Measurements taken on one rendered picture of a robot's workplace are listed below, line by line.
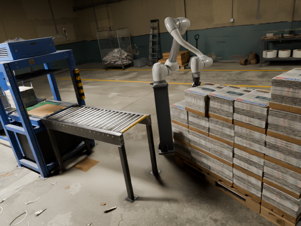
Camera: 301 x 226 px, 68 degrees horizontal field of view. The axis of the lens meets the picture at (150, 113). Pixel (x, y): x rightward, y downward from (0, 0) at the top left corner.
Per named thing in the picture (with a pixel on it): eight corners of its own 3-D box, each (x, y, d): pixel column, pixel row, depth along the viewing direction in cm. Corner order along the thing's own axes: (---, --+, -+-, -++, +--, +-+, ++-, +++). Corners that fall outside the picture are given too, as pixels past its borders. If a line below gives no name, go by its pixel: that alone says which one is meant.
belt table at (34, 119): (79, 109, 336) (77, 102, 333) (39, 127, 288) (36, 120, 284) (51, 105, 375) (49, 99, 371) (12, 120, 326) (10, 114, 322)
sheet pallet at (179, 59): (192, 64, 902) (191, 50, 881) (183, 69, 840) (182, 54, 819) (166, 65, 968) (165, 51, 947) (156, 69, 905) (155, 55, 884)
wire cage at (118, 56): (134, 66, 1038) (128, 27, 975) (123, 70, 976) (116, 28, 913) (115, 66, 1104) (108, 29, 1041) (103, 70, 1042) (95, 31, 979)
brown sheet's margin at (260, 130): (257, 111, 218) (257, 107, 217) (288, 119, 196) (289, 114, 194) (233, 124, 199) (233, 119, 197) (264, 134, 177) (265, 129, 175)
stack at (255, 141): (195, 151, 317) (192, 96, 286) (281, 194, 226) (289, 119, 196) (174, 163, 297) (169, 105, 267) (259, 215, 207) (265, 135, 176)
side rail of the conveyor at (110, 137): (124, 144, 223) (122, 133, 218) (121, 146, 219) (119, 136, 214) (46, 125, 296) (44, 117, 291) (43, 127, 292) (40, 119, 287)
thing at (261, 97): (258, 89, 210) (258, 88, 210) (290, 94, 188) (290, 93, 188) (233, 100, 192) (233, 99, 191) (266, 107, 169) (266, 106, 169)
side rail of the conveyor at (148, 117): (152, 123, 261) (150, 114, 256) (149, 125, 257) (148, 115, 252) (76, 111, 334) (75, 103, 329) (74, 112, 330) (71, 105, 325)
